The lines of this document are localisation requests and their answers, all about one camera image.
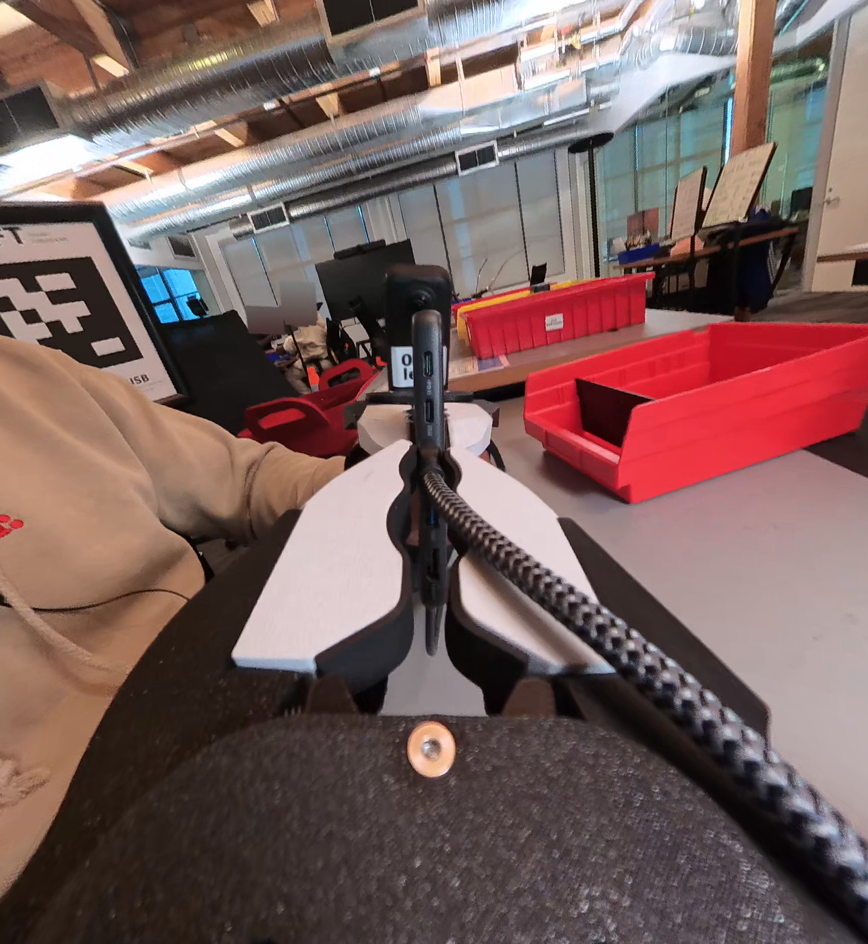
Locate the black monitor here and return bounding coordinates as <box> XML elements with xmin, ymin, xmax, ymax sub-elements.
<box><xmin>316</xmin><ymin>239</ymin><xmax>416</xmax><ymax>325</ymax></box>

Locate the slim black usb hub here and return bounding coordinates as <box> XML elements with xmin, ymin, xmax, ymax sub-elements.
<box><xmin>412</xmin><ymin>310</ymin><xmax>453</xmax><ymax>657</ymax></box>

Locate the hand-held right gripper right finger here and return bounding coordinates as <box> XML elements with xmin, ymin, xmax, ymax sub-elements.
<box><xmin>445</xmin><ymin>450</ymin><xmax>616</xmax><ymax>678</ymax></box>

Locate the wooden support column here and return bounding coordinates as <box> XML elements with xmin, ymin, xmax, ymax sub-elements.
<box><xmin>729</xmin><ymin>0</ymin><xmax>778</xmax><ymax>156</ymax></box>

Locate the framed marker sign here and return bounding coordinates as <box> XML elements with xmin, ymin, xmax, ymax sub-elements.
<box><xmin>0</xmin><ymin>201</ymin><xmax>190</xmax><ymax>405</ymax></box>

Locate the long red storage bin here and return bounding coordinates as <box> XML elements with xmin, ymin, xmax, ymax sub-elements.
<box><xmin>463</xmin><ymin>273</ymin><xmax>656</xmax><ymax>361</ymax></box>

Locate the red plastic bin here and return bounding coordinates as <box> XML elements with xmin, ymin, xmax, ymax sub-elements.
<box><xmin>524</xmin><ymin>322</ymin><xmax>868</xmax><ymax>504</ymax></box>

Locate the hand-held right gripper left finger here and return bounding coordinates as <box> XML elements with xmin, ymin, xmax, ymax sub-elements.
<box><xmin>232</xmin><ymin>440</ymin><xmax>414</xmax><ymax>674</ymax></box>

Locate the yellow storage bin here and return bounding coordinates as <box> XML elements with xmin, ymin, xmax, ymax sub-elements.
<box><xmin>452</xmin><ymin>282</ymin><xmax>575</xmax><ymax>336</ymax></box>

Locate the person in beige hoodie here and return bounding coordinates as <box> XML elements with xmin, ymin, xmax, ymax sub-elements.
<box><xmin>0</xmin><ymin>332</ymin><xmax>258</xmax><ymax>912</ymax></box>

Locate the red tote bag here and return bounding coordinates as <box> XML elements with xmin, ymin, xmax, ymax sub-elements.
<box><xmin>244</xmin><ymin>398</ymin><xmax>351</xmax><ymax>460</ymax></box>
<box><xmin>314</xmin><ymin>359</ymin><xmax>376</xmax><ymax>403</ymax></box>

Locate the person's left forearm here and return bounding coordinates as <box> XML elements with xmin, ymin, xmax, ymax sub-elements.
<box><xmin>150</xmin><ymin>402</ymin><xmax>348</xmax><ymax>548</ymax></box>

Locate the background document board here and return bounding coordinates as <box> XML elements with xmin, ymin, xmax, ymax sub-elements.
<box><xmin>670</xmin><ymin>166</ymin><xmax>708</xmax><ymax>240</ymax></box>
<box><xmin>703</xmin><ymin>142</ymin><xmax>778</xmax><ymax>230</ymax></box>

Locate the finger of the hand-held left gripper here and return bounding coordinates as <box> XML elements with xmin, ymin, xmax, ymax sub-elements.
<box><xmin>358</xmin><ymin>413</ymin><xmax>414</xmax><ymax>453</ymax></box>
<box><xmin>446</xmin><ymin>415</ymin><xmax>496</xmax><ymax>460</ymax></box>

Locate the black bin divider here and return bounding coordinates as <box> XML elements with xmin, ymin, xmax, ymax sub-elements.
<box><xmin>575</xmin><ymin>378</ymin><xmax>656</xmax><ymax>449</ymax></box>

